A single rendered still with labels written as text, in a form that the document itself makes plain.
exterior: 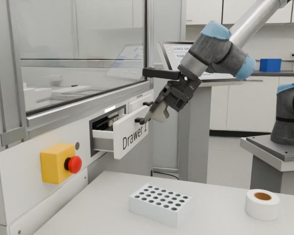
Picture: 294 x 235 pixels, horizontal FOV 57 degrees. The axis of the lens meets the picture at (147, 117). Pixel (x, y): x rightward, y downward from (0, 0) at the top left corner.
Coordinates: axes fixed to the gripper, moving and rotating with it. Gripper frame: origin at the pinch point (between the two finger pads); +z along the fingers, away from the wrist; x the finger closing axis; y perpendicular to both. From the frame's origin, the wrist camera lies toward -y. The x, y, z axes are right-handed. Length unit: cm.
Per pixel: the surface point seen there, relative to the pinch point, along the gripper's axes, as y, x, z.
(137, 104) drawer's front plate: -9.2, 23.2, 6.5
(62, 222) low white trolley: 2.6, -37.8, 17.1
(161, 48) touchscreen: -26, 79, -11
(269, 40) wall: 40, 375, -79
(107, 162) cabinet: -1.9, -3.7, 20.2
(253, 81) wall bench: 52, 300, -20
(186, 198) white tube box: 21.3, -25.1, 0.6
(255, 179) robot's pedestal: 50, 34, 5
